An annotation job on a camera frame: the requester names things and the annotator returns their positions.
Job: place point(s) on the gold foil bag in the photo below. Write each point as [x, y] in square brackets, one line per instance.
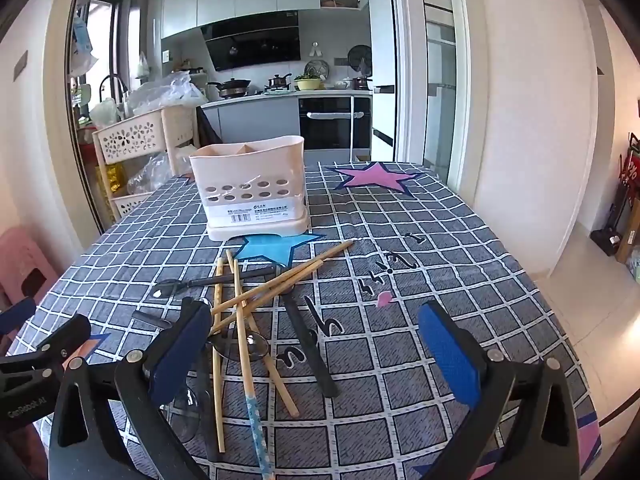
[111, 177]

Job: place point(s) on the green bowl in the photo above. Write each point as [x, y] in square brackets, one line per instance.
[307, 82]

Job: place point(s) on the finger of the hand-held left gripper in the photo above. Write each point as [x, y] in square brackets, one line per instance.
[15, 315]
[55, 341]

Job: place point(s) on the black built-in oven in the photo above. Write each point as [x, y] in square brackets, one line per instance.
[325, 125]

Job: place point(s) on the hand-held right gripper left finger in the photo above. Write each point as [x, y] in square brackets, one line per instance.
[182, 355]

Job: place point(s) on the black upright appliance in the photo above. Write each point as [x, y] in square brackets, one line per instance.
[607, 237]

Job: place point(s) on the dark cloth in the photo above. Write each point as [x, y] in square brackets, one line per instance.
[207, 127]

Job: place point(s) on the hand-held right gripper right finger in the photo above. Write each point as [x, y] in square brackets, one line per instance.
[450, 355]

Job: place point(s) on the grey kitchen counter cabinet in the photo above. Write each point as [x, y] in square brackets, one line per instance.
[255, 120]

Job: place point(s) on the blue-patterned bamboo chopstick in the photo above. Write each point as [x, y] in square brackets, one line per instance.
[256, 420]

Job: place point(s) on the cardboard box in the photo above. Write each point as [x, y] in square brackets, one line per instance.
[629, 242]

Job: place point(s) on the blue-grey checked tablecloth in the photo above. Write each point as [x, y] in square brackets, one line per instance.
[400, 270]

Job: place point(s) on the pink plastic stool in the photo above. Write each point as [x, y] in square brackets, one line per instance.
[20, 255]

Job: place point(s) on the white sliding door frame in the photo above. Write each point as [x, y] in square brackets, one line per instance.
[465, 85]

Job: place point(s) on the beige plastic utensil holder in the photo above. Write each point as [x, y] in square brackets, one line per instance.
[250, 170]

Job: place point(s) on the white refrigerator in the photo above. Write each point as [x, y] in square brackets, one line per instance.
[382, 60]

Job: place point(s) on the beige plastic storage rack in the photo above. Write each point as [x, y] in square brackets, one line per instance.
[130, 137]

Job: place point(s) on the patterned plate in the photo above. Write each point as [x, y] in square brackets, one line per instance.
[315, 68]

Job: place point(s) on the dark red pot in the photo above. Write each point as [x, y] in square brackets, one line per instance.
[361, 83]

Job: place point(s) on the hanging plastic bag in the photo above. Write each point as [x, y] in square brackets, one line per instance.
[82, 45]

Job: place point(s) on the clear plastic bags pile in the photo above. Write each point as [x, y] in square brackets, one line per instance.
[170, 90]

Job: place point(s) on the clear plastic bag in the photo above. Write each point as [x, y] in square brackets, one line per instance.
[150, 175]

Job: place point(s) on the black range hood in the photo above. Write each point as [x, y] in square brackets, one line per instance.
[250, 42]

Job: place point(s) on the dark cooking pot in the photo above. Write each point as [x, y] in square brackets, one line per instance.
[279, 81]

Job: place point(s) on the black wok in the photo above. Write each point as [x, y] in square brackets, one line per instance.
[232, 85]

